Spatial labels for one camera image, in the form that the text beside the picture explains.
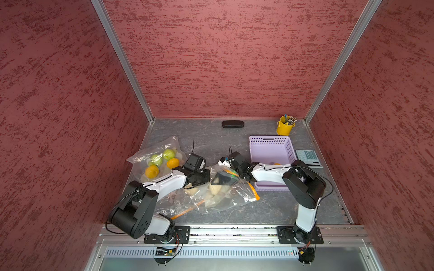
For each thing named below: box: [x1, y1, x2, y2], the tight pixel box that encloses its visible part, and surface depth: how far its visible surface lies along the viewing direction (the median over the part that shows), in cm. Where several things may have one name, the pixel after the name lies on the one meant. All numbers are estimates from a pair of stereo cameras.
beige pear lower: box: [209, 184, 223, 195], surface depth 85 cm
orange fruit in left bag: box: [166, 157, 180, 170], surface depth 94 cm
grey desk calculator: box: [295, 149, 324, 169], surface depth 101 cm
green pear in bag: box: [162, 149, 176, 161], surface depth 99 cm
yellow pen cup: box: [275, 115, 295, 137], surface depth 110 cm
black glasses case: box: [221, 120, 245, 129], surface depth 120 cm
